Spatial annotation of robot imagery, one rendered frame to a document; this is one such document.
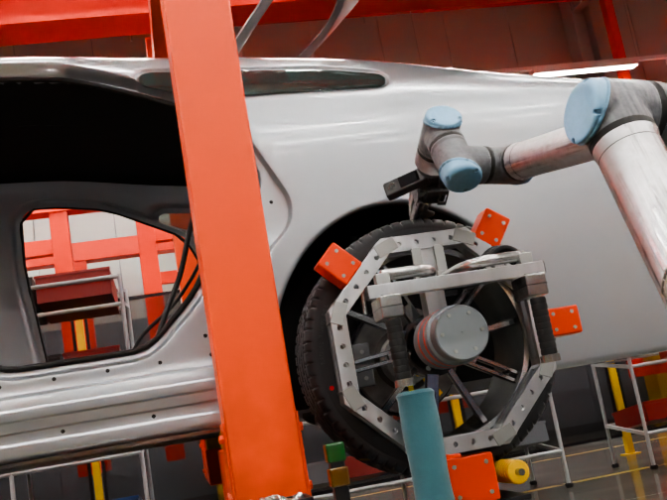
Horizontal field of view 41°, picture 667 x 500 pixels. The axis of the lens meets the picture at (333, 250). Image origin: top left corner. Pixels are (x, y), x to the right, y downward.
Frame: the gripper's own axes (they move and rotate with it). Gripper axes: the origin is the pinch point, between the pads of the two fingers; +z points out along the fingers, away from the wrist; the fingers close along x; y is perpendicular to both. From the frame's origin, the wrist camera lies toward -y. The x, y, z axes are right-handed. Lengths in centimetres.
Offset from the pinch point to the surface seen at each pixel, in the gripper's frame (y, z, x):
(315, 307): -29.3, 4.3, -23.9
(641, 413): 261, 365, 130
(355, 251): -17.6, -2.5, -12.3
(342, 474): -32, -6, -75
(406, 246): -6.5, -9.2, -17.3
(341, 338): -24.9, 1.1, -36.3
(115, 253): -128, 631, 542
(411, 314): -4.4, 7.5, -26.2
